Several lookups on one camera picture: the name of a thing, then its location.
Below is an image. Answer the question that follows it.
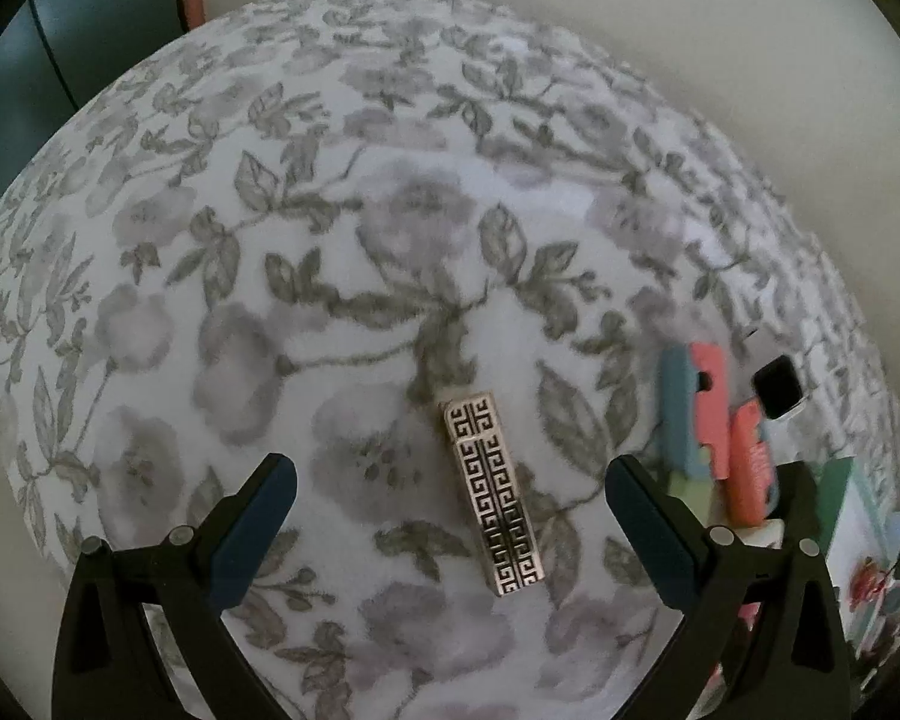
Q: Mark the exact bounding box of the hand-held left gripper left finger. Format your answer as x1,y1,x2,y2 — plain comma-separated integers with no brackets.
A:
51,452,299,720

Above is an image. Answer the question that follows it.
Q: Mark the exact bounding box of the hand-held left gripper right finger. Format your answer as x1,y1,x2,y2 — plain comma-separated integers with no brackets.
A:
604,454,848,720

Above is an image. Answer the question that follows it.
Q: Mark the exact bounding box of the pale green block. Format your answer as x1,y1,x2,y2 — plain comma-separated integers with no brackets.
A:
664,474,719,524

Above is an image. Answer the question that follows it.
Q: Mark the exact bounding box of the coral and blue toy block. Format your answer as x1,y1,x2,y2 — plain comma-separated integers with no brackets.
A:
658,343,732,482

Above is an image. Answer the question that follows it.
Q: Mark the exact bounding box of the silver patterned lighter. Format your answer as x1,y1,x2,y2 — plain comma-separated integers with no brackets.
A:
439,390,548,597

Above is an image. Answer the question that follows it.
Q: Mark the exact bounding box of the teal tray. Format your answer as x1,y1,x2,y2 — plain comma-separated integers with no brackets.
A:
814,456,900,698

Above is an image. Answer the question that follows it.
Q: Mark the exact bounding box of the white smartwatch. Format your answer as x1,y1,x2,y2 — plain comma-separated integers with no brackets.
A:
742,326,805,421

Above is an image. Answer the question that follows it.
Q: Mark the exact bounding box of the floral blanket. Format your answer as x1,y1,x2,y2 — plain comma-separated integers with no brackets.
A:
0,0,900,720

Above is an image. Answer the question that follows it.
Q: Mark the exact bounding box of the teal cabinet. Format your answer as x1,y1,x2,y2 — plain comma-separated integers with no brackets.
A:
0,0,188,203

